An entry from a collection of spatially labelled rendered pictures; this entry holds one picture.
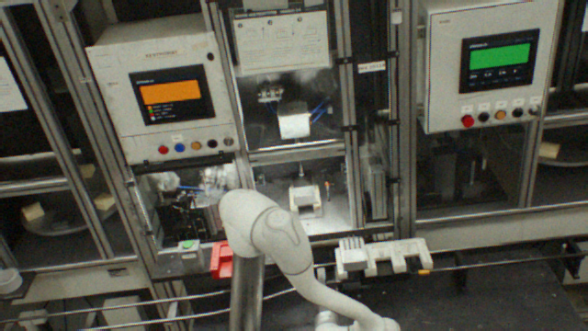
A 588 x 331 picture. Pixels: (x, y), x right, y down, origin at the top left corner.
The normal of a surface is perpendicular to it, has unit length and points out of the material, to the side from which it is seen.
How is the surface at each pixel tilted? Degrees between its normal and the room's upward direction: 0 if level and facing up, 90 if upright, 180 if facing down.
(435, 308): 0
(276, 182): 0
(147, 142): 90
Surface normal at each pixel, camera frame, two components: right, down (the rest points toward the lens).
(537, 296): -0.11, -0.82
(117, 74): 0.05, 0.56
